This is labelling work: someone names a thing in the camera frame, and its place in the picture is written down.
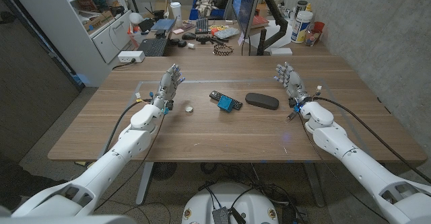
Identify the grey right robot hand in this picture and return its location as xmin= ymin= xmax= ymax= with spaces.
xmin=273 ymin=61 xmax=312 ymax=108

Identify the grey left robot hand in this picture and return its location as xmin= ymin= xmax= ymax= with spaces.
xmin=152 ymin=63 xmax=186 ymax=112

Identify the black glasses case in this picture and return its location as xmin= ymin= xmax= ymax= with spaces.
xmin=244 ymin=92 xmax=280 ymax=111

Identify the black TV remote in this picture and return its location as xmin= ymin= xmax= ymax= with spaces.
xmin=209 ymin=89 xmax=244 ymax=111

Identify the flat white box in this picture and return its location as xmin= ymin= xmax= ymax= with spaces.
xmin=269 ymin=47 xmax=294 ymax=57

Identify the large black keyboard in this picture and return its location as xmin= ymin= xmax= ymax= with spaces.
xmin=137 ymin=37 xmax=168 ymax=57

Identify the white power strip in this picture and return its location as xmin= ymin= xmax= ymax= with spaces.
xmin=117 ymin=50 xmax=146 ymax=63

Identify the clear glass jar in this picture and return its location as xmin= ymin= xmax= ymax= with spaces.
xmin=304 ymin=28 xmax=321 ymax=47

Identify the wooden back desk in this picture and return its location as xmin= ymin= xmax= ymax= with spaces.
xmin=133 ymin=19 xmax=333 ymax=57

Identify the white wipes canister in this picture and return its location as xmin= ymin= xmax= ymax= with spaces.
xmin=290 ymin=10 xmax=314 ymax=44

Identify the dark laptop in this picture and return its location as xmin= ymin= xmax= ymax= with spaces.
xmin=150 ymin=17 xmax=176 ymax=32

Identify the small black keyboard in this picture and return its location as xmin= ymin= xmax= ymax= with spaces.
xmin=195 ymin=17 xmax=209 ymax=35

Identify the white tall cup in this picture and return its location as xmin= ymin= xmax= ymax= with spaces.
xmin=170 ymin=1 xmax=183 ymax=28

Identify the black floor fan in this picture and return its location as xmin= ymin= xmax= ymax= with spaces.
xmin=152 ymin=162 xmax=178 ymax=181

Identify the blue storage bin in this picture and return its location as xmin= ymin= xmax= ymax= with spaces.
xmin=189 ymin=0 xmax=226 ymax=21

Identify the black computer monitor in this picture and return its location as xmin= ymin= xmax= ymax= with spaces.
xmin=231 ymin=0 xmax=263 ymax=38

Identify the grey table leg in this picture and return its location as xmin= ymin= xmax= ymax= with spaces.
xmin=302 ymin=163 xmax=326 ymax=208
xmin=135 ymin=162 xmax=155 ymax=206

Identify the white shelf cabinet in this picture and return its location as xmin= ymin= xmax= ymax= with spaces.
xmin=6 ymin=0 xmax=134 ymax=87

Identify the white robot torso base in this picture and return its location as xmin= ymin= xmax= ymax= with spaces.
xmin=181 ymin=182 xmax=279 ymax=224

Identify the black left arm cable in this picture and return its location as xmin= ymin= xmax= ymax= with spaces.
xmin=100 ymin=98 xmax=152 ymax=157

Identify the black bead bracelet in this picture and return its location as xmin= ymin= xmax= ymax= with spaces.
xmin=212 ymin=43 xmax=234 ymax=57

